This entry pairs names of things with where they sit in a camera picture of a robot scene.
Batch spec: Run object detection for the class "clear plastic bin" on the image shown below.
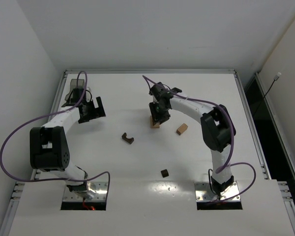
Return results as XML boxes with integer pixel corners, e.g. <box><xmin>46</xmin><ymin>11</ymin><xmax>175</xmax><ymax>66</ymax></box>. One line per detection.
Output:
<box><xmin>65</xmin><ymin>79</ymin><xmax>85</xmax><ymax>106</ymax></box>

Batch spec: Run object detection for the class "long light wood block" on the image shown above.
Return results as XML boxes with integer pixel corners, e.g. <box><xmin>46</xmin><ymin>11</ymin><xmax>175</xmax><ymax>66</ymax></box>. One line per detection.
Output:
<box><xmin>176</xmin><ymin>123</ymin><xmax>188</xmax><ymax>135</ymax></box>

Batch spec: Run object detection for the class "dark arch wood block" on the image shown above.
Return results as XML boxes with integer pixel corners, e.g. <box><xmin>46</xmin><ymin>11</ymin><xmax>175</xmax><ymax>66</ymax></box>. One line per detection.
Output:
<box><xmin>121</xmin><ymin>132</ymin><xmax>134</xmax><ymax>145</ymax></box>

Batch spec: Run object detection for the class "small dark wood cube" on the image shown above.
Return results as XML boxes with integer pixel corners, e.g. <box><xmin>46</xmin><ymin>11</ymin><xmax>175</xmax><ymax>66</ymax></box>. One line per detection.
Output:
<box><xmin>161</xmin><ymin>169</ymin><xmax>169</xmax><ymax>178</ymax></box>

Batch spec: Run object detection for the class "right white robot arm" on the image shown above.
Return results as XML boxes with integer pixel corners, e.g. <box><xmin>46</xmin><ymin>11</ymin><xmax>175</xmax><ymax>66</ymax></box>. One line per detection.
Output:
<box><xmin>149</xmin><ymin>82</ymin><xmax>236</xmax><ymax>196</ymax></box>

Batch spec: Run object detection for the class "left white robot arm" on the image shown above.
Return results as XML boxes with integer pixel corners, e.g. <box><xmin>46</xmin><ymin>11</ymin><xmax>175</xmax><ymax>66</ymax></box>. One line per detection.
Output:
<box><xmin>29</xmin><ymin>88</ymin><xmax>106</xmax><ymax>200</ymax></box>

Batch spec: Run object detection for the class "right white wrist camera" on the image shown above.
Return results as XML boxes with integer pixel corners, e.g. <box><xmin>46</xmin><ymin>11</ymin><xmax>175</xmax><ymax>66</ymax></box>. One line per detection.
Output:
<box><xmin>152</xmin><ymin>96</ymin><xmax>158</xmax><ymax>104</ymax></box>

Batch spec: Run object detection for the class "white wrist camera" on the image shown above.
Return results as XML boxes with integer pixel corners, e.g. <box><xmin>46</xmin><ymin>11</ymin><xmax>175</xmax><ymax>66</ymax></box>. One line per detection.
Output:
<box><xmin>86</xmin><ymin>87</ymin><xmax>92</xmax><ymax>102</ymax></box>
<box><xmin>152</xmin><ymin>96</ymin><xmax>158</xmax><ymax>104</ymax></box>

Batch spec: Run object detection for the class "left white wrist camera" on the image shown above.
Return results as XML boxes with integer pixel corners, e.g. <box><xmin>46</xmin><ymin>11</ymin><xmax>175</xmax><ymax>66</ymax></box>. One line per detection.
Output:
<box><xmin>86</xmin><ymin>87</ymin><xmax>92</xmax><ymax>102</ymax></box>

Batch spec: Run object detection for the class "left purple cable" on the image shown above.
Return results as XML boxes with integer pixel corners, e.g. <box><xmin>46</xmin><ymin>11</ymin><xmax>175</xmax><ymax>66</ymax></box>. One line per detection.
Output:
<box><xmin>0</xmin><ymin>70</ymin><xmax>111</xmax><ymax>184</ymax></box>

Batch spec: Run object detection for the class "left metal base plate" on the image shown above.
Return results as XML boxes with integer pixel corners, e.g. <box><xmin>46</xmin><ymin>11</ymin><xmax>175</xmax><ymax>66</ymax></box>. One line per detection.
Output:
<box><xmin>62</xmin><ymin>182</ymin><xmax>108</xmax><ymax>203</ymax></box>

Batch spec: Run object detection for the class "metal base plate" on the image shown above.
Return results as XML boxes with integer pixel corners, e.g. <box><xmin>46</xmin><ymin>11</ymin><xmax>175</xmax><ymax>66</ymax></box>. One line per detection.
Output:
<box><xmin>194</xmin><ymin>181</ymin><xmax>241</xmax><ymax>203</ymax></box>
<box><xmin>62</xmin><ymin>182</ymin><xmax>108</xmax><ymax>203</ymax></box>

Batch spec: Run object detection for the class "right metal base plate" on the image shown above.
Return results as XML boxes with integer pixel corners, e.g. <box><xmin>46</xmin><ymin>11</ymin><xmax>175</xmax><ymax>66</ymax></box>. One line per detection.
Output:
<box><xmin>194</xmin><ymin>181</ymin><xmax>241</xmax><ymax>203</ymax></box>

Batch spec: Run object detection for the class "black wall cable with plug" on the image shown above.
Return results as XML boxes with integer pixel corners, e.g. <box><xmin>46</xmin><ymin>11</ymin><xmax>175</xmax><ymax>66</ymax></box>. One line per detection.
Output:
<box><xmin>263</xmin><ymin>72</ymin><xmax>282</xmax><ymax>99</ymax></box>

